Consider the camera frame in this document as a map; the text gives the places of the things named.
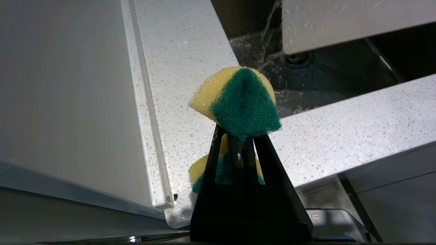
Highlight sink drain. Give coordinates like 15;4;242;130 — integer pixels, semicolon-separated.
284;50;315;69

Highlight grey cabinet panel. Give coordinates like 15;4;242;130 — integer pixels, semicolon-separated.
0;0;175;220

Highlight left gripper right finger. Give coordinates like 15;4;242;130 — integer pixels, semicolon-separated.
243;134;313;225

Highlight yellow and green sponge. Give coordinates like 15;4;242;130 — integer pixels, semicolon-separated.
188;66;282;194

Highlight white cutting board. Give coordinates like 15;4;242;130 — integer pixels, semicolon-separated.
282;0;436;55

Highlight grey cabinet door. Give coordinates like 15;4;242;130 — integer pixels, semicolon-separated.
296;142;436;243

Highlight dark kitchen sink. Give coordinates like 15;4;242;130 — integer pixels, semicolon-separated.
211;0;436;118

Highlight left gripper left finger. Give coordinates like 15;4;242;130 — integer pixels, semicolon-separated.
190;124;243;225

